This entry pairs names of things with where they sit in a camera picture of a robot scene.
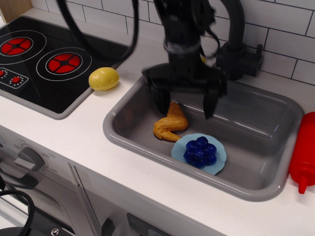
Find toy chicken wing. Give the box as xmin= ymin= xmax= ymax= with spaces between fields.
xmin=153 ymin=102 xmax=189 ymax=142

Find black braided cable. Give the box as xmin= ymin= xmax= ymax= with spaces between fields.
xmin=56 ymin=0 xmax=140 ymax=64

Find black cable lower left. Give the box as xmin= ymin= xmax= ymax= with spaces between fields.
xmin=0 ymin=189 xmax=35 ymax=236

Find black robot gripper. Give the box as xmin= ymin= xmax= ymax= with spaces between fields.
xmin=142 ymin=52 xmax=227 ymax=119

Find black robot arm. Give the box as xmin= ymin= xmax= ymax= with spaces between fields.
xmin=142 ymin=0 xmax=227 ymax=118

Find light blue toy plate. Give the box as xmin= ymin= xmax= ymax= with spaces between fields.
xmin=171 ymin=133 xmax=227 ymax=175

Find red ketchup bottle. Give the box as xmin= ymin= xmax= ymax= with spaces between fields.
xmin=288 ymin=112 xmax=315 ymax=194

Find blue toy blueberries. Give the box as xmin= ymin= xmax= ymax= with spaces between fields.
xmin=184 ymin=136 xmax=217 ymax=169

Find toy fried egg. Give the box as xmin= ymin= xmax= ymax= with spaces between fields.
xmin=200 ymin=56 xmax=208 ymax=64

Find black toy stove top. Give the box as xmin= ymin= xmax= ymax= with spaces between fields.
xmin=0 ymin=16 xmax=119 ymax=119

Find dark grey toy faucet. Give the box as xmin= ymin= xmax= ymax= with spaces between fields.
xmin=216 ymin=0 xmax=263 ymax=81

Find yellow toy potato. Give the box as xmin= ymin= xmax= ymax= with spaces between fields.
xmin=88 ymin=67 xmax=120 ymax=91

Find grey oven knob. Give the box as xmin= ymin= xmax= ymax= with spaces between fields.
xmin=14 ymin=147 xmax=45 ymax=172

